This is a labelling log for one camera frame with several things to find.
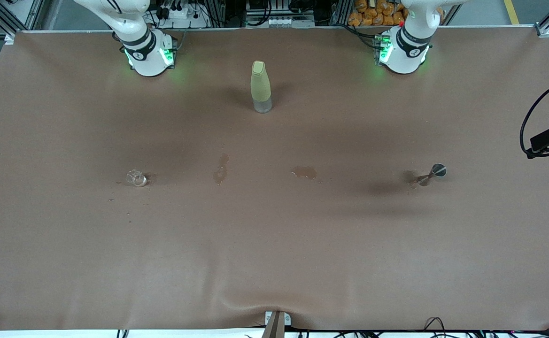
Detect brown table mat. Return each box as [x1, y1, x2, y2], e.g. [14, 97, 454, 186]
[0, 27, 549, 331]

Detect steel double jigger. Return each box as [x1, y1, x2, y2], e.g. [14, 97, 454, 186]
[415, 163, 447, 187]

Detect metal clamp bracket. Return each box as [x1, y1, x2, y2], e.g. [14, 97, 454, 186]
[261, 310, 291, 338]

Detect white power strip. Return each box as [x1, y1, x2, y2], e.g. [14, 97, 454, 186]
[158, 4, 201, 22]

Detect pile of orange bags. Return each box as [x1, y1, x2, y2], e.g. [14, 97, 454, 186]
[348, 0, 444, 27]

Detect white terminal strip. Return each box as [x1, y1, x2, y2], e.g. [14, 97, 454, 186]
[269, 18, 315, 28]

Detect wide liquid puddle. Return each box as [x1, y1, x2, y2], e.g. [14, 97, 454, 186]
[291, 166, 318, 180]

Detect elongated liquid puddle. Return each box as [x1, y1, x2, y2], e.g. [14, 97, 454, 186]
[214, 154, 230, 185]

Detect small clear glass cup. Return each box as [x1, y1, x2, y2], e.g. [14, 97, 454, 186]
[126, 169, 149, 187]

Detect yellow-green frosted bottle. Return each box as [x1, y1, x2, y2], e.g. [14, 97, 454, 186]
[250, 60, 273, 114]

